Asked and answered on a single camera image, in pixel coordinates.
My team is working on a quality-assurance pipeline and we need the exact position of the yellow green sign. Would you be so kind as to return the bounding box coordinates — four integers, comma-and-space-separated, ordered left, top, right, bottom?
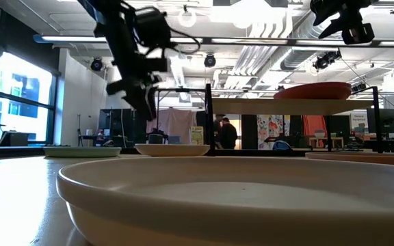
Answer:
189, 126, 205, 144

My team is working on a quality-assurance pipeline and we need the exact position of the black monitor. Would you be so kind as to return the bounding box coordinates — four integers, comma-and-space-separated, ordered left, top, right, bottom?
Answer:
366, 108, 394, 135

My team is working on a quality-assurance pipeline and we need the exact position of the black cabinet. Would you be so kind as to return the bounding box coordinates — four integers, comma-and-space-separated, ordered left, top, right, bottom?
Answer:
97, 108, 148, 148

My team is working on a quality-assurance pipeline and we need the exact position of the orange curtain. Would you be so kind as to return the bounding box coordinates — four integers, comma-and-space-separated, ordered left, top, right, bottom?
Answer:
302, 114, 328, 138

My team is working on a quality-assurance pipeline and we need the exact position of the grey beige plate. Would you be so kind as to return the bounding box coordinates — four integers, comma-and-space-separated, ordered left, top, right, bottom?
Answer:
55, 156, 394, 246

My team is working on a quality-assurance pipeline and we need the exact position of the small wooden table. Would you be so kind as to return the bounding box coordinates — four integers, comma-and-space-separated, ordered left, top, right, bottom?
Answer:
311, 136, 345, 148

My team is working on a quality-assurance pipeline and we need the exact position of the white sign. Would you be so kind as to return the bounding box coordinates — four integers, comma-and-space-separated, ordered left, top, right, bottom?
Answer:
350, 110, 369, 137

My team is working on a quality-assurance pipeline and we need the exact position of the grey box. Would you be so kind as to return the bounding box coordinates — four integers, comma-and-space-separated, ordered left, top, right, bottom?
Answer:
0, 131, 31, 146

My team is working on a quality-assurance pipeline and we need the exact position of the black ceiling track light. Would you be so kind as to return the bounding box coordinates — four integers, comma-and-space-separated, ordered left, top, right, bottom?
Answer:
312, 49, 343, 72

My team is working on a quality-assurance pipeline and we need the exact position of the blue chair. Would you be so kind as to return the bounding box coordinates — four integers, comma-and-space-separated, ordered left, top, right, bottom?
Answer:
272, 139, 293, 152

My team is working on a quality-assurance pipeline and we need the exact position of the black tripod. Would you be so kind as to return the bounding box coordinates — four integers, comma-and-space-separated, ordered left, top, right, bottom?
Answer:
76, 113, 84, 147

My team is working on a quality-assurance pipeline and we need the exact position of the cream white plate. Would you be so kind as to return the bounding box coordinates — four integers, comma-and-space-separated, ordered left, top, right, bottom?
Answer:
133, 143, 211, 158

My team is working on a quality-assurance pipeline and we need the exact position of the beige curtain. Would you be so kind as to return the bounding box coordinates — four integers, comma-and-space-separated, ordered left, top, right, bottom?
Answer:
145, 108, 198, 143

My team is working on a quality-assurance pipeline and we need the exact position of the pale green plate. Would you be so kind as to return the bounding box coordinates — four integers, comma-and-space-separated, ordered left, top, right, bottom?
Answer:
42, 146, 122, 159

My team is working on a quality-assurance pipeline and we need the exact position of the black metal rig frame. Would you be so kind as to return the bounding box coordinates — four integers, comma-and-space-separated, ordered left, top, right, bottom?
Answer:
0, 145, 394, 163

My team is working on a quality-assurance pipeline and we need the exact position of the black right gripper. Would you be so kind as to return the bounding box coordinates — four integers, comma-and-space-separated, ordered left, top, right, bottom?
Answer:
311, 0, 372, 39

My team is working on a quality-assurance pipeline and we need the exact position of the silver ventilation duct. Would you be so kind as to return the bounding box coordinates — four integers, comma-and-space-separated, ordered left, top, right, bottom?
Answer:
280, 20, 343, 72

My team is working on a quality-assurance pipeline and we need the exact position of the colourful poster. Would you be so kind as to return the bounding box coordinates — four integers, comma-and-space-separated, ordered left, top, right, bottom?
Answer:
256, 114, 286, 150

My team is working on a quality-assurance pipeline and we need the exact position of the terracotta brown plate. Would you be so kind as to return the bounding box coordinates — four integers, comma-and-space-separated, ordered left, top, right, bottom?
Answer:
304, 151, 394, 167

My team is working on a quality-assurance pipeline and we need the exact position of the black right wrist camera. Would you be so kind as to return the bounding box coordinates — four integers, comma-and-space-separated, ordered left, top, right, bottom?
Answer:
341, 22, 376, 46

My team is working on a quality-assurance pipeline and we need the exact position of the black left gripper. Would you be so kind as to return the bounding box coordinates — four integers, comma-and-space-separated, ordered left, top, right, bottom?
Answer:
106, 56, 170, 122

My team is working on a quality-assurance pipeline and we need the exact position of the black metal stand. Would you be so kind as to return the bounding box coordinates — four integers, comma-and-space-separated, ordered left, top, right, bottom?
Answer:
111, 87, 207, 141

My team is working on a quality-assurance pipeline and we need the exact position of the black ceiling spotlight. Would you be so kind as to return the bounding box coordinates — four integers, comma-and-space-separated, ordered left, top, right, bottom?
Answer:
203, 53, 217, 68
90, 57, 104, 72

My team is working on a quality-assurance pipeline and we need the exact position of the white ring lamp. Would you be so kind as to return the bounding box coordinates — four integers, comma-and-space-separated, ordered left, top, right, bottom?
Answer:
177, 7, 198, 29

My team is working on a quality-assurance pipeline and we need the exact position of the person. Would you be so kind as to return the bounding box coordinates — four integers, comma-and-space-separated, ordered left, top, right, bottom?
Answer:
221, 117, 239, 150
213, 113, 226, 148

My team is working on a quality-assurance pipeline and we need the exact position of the long ceiling light strip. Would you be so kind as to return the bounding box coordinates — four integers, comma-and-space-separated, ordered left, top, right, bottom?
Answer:
32, 33, 394, 48

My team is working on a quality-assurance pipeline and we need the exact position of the orange red plate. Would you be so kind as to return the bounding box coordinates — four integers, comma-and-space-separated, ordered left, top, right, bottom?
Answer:
273, 81, 352, 100

